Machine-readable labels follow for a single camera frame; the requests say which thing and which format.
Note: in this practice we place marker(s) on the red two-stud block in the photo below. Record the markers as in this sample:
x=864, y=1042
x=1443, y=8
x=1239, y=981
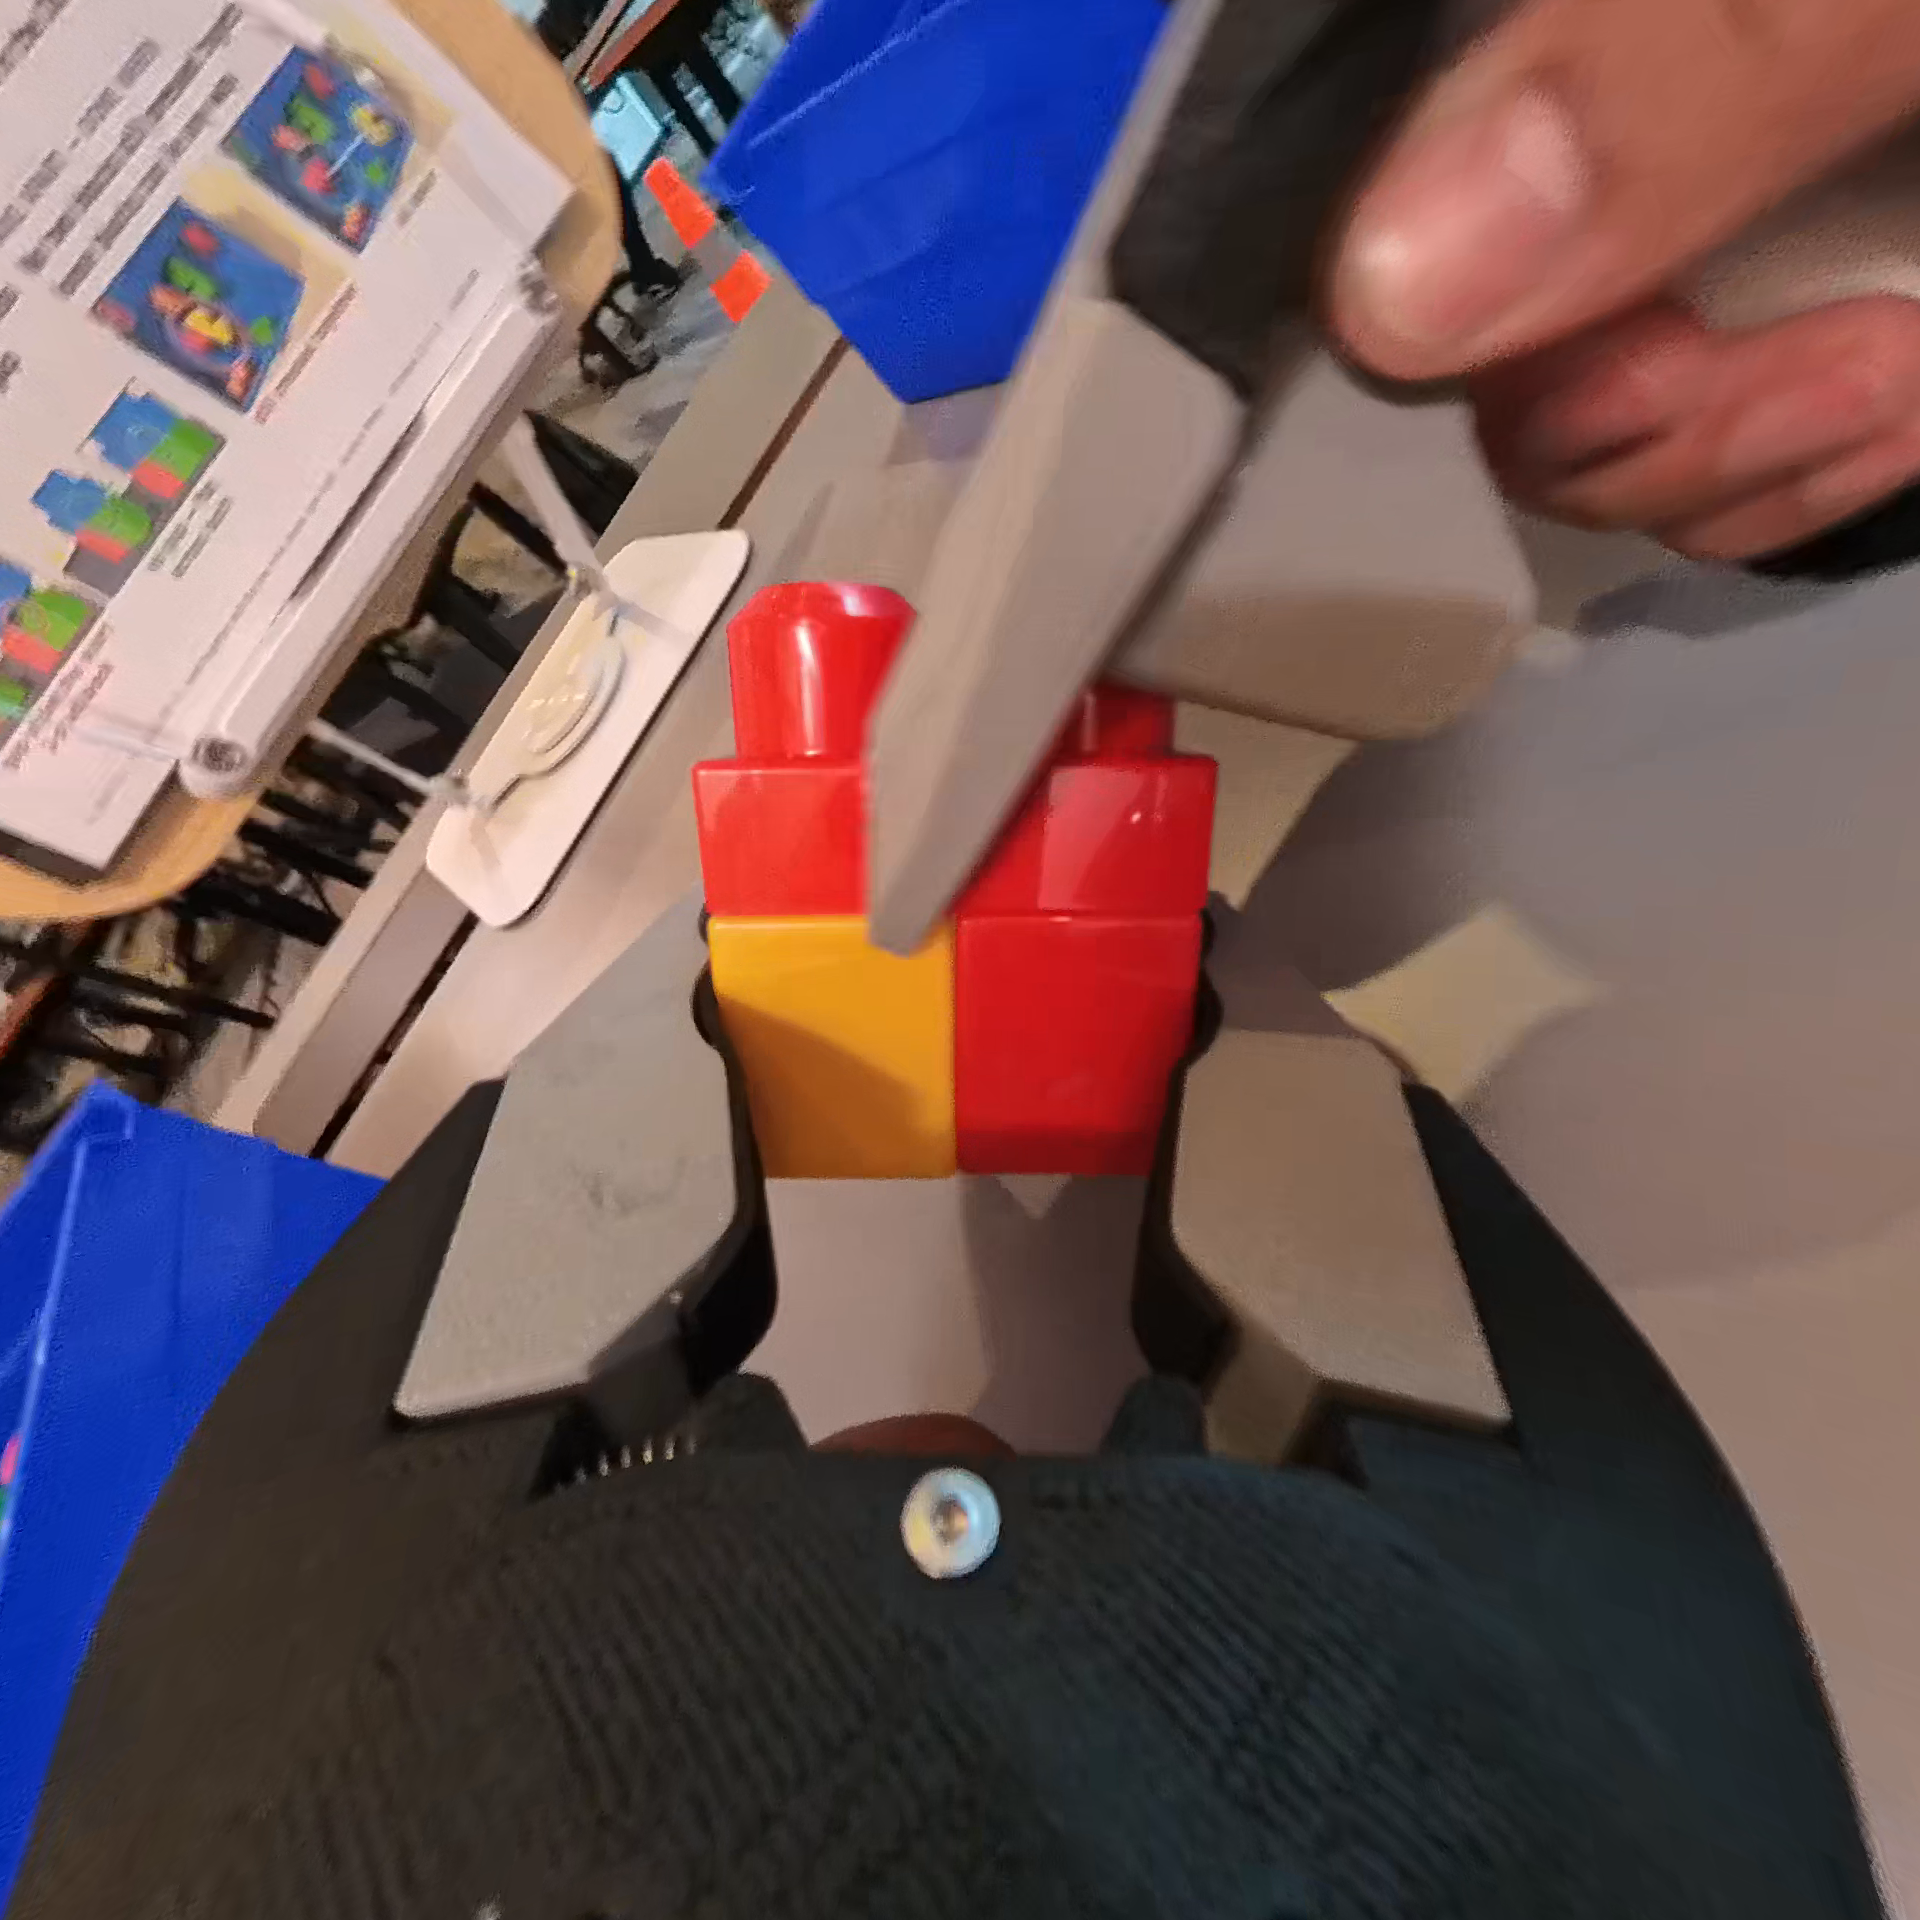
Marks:
x=779, y=826

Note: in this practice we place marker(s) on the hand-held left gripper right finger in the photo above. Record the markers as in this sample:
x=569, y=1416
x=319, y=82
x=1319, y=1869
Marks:
x=1335, y=1231

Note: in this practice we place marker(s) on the white document stand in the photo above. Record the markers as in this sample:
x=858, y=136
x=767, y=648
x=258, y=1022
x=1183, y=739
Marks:
x=599, y=720

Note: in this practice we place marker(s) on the person's right hand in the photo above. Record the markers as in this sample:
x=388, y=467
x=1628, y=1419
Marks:
x=1576, y=182

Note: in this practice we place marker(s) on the printed instruction sheet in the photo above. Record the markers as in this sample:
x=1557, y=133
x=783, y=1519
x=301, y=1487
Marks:
x=224, y=452

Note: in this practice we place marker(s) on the yellow single-stud block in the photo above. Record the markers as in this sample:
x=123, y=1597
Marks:
x=833, y=1036

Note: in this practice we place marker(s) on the blue plastic bin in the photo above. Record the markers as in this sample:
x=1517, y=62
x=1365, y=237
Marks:
x=900, y=182
x=119, y=1350

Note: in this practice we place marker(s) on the red single-stud block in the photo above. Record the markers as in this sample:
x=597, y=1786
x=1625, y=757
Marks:
x=1072, y=1036

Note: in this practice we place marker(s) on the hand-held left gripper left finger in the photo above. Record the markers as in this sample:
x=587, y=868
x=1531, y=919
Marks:
x=585, y=1200

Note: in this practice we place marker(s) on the orange traffic cone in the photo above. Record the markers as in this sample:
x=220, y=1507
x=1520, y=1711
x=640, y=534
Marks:
x=697, y=212

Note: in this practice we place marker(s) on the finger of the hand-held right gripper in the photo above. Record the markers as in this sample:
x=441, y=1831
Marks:
x=1049, y=571

